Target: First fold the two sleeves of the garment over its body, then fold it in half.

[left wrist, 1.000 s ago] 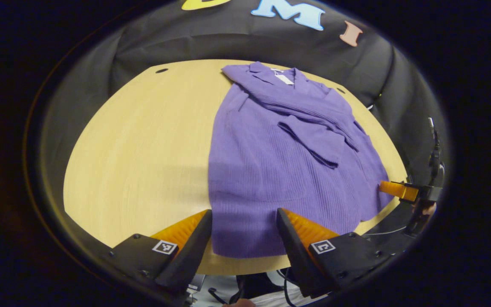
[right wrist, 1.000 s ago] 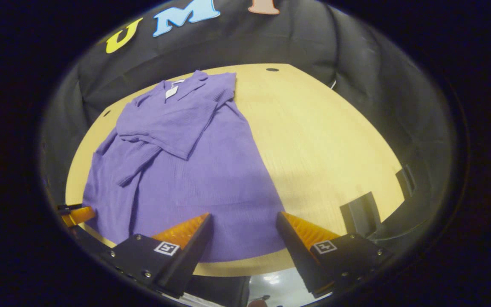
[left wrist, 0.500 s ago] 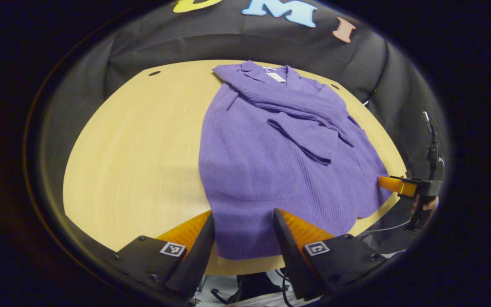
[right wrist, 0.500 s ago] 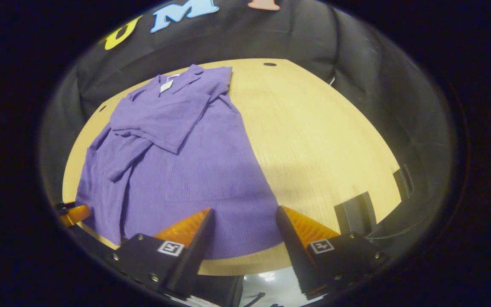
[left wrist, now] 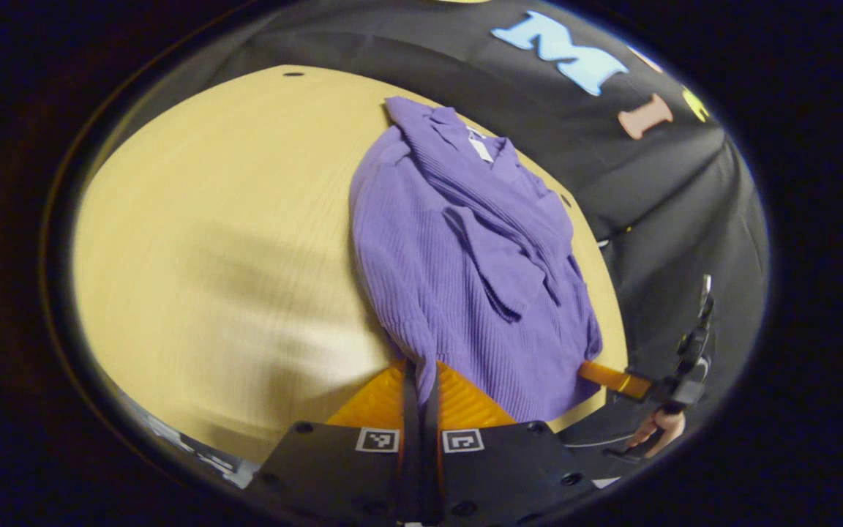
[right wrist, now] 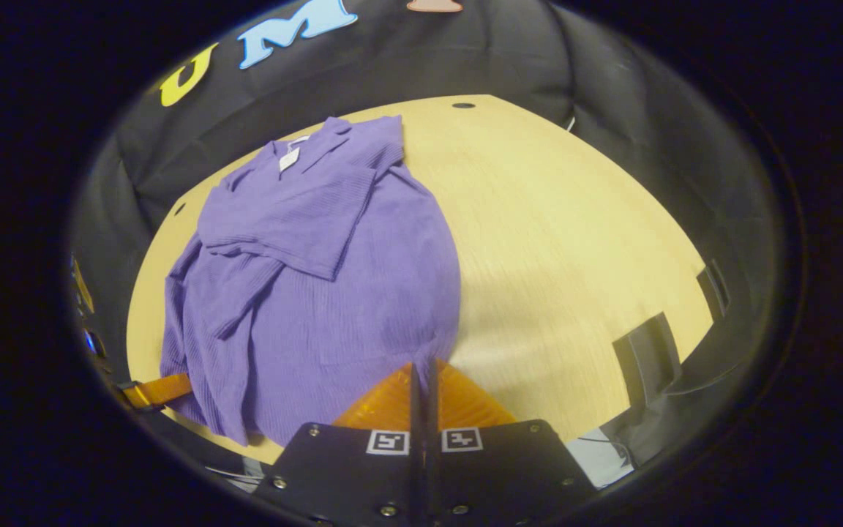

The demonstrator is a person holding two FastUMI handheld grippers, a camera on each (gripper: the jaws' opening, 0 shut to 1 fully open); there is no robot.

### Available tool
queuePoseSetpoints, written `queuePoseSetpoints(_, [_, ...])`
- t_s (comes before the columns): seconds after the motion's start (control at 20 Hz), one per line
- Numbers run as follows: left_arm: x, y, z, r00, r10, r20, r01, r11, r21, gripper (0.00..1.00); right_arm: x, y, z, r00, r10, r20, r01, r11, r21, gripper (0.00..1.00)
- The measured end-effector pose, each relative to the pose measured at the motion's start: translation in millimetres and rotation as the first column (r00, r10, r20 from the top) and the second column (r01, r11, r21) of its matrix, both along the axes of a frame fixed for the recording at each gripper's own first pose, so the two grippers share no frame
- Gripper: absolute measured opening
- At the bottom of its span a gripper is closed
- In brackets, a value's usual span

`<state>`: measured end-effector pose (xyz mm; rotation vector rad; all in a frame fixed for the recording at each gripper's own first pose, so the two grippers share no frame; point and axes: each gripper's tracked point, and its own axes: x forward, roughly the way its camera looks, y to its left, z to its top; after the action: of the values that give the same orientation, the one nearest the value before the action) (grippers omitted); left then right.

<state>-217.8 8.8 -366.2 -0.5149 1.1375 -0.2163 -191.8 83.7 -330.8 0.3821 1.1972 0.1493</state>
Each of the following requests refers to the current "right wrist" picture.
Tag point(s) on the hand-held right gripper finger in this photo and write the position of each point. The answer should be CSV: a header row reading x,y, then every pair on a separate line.
x,y
432,454
417,439

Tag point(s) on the black backdrop cloth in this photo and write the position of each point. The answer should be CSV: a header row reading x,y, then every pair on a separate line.
x,y
465,51

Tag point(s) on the black chair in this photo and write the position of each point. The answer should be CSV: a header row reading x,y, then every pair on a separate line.
x,y
648,359

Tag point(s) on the purple knit garment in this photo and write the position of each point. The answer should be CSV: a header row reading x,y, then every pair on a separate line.
x,y
334,307

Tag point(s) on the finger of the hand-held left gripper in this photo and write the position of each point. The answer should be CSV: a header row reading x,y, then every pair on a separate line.
x,y
162,390

